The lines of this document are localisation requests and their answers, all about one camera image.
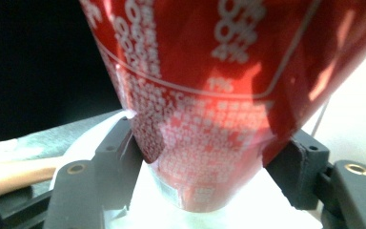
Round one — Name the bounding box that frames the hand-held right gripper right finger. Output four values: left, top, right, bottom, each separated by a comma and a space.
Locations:
265, 128, 366, 229

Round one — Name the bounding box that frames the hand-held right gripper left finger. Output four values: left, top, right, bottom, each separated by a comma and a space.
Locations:
42, 117, 144, 229

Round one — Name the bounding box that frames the red soda can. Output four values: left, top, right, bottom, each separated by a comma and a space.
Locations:
78, 0, 366, 214

